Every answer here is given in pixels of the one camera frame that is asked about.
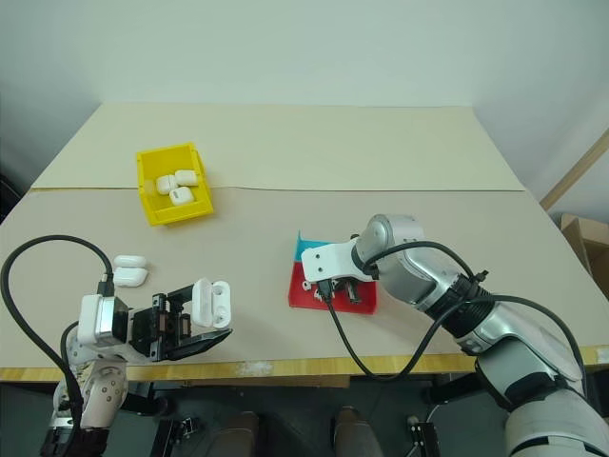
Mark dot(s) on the red and blue tray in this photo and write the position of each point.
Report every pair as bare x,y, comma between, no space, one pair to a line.
304,302

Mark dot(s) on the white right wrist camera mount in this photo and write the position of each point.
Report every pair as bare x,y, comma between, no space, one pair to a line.
326,259

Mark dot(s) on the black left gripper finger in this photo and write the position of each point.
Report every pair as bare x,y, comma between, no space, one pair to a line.
202,342
178,291

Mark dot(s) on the brown cardboard box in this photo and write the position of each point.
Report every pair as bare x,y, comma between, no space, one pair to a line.
587,247

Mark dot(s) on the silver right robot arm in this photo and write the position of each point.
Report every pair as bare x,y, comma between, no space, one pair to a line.
480,328

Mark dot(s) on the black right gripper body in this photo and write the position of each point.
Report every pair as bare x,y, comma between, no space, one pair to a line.
341,284

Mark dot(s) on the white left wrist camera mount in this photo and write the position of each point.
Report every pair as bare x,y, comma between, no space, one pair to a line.
92,319

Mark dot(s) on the yellow plastic bin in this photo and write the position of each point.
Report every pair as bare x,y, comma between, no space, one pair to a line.
154,212

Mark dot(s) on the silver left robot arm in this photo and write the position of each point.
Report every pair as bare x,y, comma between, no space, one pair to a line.
102,388

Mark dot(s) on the dark rounded shape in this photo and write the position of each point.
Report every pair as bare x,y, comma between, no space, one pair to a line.
354,433

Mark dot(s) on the wooden strip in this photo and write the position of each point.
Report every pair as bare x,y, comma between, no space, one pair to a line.
578,169

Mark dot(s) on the closed white earbud case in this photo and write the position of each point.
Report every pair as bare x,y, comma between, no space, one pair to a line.
181,195
186,177
129,277
130,261
166,184

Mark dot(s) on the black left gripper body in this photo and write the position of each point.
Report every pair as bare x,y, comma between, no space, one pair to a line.
147,328

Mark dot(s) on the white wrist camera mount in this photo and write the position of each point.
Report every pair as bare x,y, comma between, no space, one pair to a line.
92,319
326,259

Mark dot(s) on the dark object at room edge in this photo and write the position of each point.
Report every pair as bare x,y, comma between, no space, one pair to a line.
7,197

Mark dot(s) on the black table frame bracket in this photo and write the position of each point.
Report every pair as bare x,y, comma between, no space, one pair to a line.
452,388
145,397

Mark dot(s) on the white earbud case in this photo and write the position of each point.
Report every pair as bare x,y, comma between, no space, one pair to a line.
186,177
203,304
166,184
181,195
129,277
130,261

